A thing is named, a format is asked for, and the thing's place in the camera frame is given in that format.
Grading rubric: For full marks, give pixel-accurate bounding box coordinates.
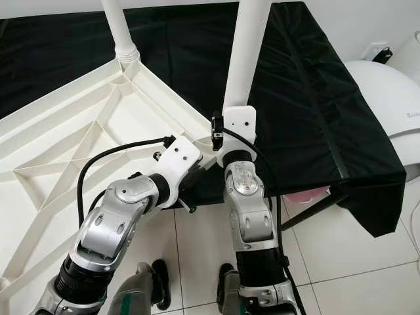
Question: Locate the white plastic table leg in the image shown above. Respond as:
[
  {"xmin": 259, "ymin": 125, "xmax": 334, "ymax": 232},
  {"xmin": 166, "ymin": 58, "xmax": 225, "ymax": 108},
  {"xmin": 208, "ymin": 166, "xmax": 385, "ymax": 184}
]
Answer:
[
  {"xmin": 222, "ymin": 0, "xmax": 271, "ymax": 112},
  {"xmin": 100, "ymin": 0, "xmax": 140, "ymax": 64}
]

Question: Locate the white plastic table top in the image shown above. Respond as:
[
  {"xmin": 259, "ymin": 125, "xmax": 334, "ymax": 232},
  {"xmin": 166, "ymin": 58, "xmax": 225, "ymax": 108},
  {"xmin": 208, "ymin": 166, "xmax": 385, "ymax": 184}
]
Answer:
[{"xmin": 0, "ymin": 59, "xmax": 221, "ymax": 309}]

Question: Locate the grey robot right leg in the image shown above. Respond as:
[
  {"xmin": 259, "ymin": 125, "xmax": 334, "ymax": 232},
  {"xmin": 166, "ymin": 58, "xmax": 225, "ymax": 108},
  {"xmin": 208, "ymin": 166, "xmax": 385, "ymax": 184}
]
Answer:
[{"xmin": 217, "ymin": 264, "xmax": 243, "ymax": 315}]

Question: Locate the black tablecloth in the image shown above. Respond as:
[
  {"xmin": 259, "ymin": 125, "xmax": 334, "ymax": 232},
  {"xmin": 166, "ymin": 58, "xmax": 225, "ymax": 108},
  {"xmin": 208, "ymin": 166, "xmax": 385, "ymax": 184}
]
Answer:
[{"xmin": 0, "ymin": 1, "xmax": 406, "ymax": 238}]

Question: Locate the white round appliance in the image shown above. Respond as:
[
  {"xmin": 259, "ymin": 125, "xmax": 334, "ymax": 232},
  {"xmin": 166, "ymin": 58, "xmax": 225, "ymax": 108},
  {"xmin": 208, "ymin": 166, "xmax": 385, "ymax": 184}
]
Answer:
[{"xmin": 345, "ymin": 60, "xmax": 420, "ymax": 145}]

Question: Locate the white rounded plastic container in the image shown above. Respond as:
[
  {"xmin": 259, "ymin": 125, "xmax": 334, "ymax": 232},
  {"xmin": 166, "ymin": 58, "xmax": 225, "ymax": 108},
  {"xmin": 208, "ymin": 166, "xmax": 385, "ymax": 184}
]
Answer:
[{"xmin": 390, "ymin": 30, "xmax": 420, "ymax": 66}]

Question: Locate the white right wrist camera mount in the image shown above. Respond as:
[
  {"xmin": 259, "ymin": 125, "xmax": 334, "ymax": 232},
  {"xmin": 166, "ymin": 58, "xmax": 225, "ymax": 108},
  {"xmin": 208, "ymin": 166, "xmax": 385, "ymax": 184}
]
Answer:
[{"xmin": 215, "ymin": 105, "xmax": 257, "ymax": 170}]

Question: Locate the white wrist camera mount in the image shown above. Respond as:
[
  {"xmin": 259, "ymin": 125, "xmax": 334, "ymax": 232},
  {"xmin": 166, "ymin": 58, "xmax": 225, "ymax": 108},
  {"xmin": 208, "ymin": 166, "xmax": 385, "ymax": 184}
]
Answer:
[
  {"xmin": 215, "ymin": 105, "xmax": 257, "ymax": 170},
  {"xmin": 154, "ymin": 135, "xmax": 203, "ymax": 209}
]

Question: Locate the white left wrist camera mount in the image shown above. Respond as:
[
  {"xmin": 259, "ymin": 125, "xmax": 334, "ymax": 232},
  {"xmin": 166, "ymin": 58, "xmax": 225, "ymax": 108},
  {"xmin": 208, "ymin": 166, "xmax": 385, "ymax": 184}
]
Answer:
[{"xmin": 154, "ymin": 135, "xmax": 203, "ymax": 209}]

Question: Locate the white floor cable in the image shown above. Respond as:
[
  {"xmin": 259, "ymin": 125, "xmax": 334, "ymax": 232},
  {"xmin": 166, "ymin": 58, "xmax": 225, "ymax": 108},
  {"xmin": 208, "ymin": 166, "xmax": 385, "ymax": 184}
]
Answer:
[{"xmin": 408, "ymin": 200, "xmax": 420, "ymax": 257}]

